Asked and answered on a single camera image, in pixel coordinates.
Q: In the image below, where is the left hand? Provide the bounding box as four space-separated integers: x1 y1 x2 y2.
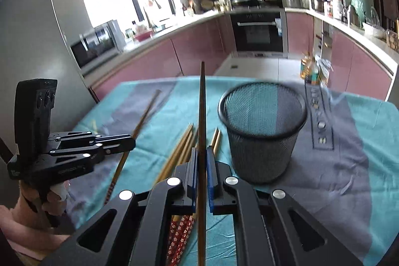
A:
11 181 70 230

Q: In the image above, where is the black built-in oven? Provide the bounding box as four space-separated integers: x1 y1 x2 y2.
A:
230 9 288 55

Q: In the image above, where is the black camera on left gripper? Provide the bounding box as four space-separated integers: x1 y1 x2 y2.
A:
14 78 58 158

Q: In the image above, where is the black mesh cup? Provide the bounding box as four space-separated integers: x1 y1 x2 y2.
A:
218 81 307 184

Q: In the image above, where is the chopstick with red patterned end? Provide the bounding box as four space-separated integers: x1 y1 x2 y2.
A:
104 89 162 205

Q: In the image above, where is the cooking oil bottle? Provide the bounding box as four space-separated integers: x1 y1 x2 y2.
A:
299 53 319 85

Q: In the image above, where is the dark brown chopstick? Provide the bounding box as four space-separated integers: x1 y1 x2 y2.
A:
197 61 207 266

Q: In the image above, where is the pink forearm sleeve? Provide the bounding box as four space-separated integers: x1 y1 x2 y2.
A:
1 205 69 261

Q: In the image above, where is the silver microwave oven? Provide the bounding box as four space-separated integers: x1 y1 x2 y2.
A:
70 19 126 75

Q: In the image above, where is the mint green appliance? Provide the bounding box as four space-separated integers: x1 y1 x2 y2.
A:
351 0 371 26

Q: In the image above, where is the steel stock pot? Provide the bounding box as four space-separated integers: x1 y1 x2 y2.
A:
310 0 327 13

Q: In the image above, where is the teal grey tablecloth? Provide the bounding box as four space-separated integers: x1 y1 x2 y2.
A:
76 77 398 265

